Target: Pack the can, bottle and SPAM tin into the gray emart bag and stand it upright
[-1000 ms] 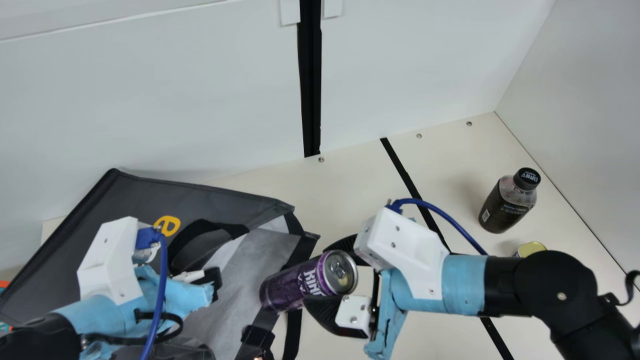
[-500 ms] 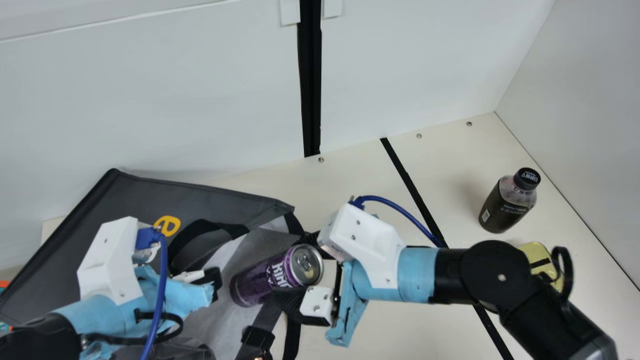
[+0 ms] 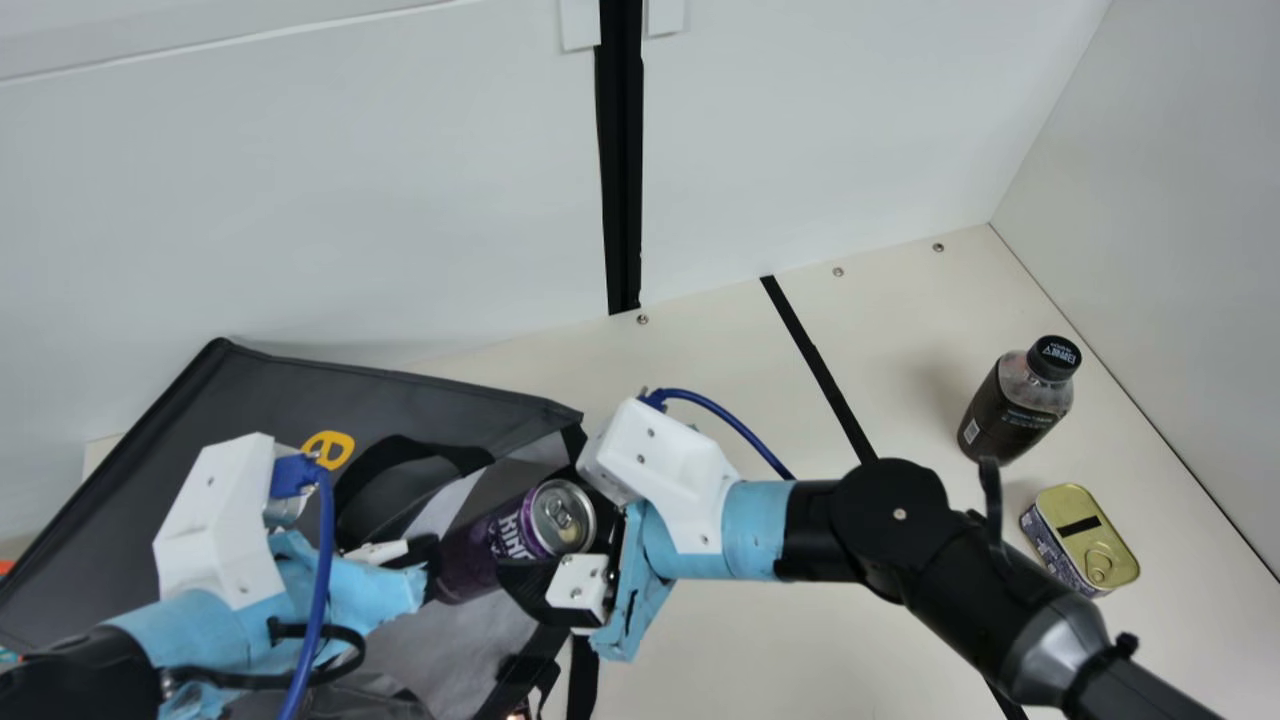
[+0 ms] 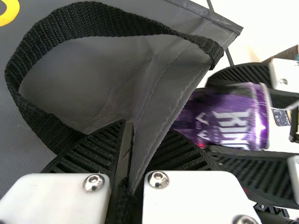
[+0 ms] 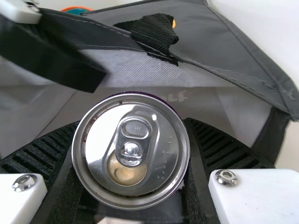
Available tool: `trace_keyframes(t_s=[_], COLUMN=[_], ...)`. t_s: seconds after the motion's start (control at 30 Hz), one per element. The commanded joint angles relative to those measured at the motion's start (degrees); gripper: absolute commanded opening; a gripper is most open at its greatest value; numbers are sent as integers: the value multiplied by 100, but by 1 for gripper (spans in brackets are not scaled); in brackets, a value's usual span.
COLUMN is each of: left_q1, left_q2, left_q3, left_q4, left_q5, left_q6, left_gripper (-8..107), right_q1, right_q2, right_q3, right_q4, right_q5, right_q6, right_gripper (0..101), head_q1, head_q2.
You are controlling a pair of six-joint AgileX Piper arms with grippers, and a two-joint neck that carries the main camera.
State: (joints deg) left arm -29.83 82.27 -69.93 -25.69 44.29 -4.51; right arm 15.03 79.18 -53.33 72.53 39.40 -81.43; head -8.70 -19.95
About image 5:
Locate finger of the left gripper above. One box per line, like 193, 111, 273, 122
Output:
0, 0, 108, 94

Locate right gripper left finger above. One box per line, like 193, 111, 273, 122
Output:
0, 120, 101, 224

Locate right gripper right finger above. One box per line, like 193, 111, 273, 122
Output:
179, 118, 299, 224

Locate silver-topped purple drink can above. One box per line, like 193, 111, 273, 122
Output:
71, 91, 191, 210

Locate dark grey bag with straps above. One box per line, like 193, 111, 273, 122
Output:
0, 0, 299, 169

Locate teal shopping basket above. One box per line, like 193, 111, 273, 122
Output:
60, 6, 92, 15

